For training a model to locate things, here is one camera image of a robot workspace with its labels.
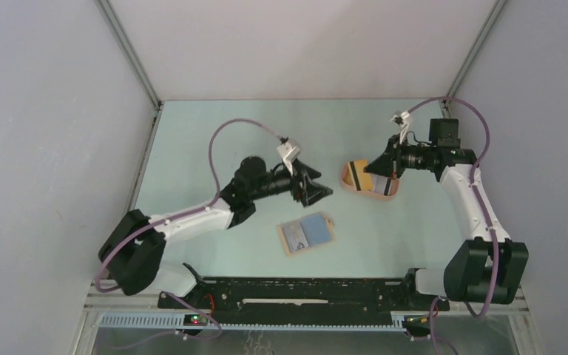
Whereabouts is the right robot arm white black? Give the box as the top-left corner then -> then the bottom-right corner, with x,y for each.
365,112 -> 529,309

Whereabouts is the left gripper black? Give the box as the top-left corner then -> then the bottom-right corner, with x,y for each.
250,159 -> 332,208

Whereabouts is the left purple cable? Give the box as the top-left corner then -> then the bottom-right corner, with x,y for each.
93,118 -> 285,294

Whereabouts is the aluminium frame rail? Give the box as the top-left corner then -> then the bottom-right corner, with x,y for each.
93,0 -> 163,111

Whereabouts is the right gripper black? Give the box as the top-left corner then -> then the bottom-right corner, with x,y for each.
365,133 -> 436,180

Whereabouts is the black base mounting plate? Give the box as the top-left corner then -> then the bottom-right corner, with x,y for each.
184,277 -> 433,325

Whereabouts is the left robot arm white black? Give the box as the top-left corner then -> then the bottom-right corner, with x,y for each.
95,156 -> 333,308

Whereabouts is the purple cable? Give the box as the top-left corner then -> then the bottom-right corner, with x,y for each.
404,96 -> 501,355
93,118 -> 285,294

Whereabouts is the pink oval card tray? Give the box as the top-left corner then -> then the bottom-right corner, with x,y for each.
339,159 -> 400,202

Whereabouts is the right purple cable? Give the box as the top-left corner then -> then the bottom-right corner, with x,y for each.
404,96 -> 501,355

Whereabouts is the black card in tray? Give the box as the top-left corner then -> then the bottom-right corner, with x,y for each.
372,175 -> 399,196

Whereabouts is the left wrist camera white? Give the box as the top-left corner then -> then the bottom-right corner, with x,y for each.
277,138 -> 301,176

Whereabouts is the white cable duct strip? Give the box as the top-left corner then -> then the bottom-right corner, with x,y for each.
98,312 -> 406,332

